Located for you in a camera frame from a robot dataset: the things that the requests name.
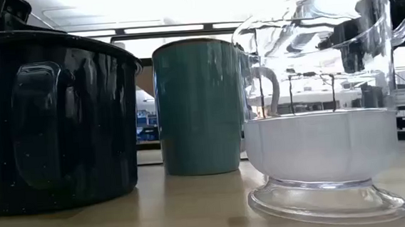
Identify black speckled enamel mug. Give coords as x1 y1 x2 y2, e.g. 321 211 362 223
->
0 21 152 216

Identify clear glass footed cup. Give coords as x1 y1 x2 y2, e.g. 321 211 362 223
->
229 0 405 227

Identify teal mug white handle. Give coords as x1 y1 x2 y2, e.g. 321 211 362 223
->
150 32 287 178

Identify blue storage bins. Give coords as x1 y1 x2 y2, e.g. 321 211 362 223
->
136 108 160 142

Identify wooden shelf black frame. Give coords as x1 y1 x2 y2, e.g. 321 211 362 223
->
109 26 254 169

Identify black aluminium rig frame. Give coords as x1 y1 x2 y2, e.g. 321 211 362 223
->
135 123 405 161

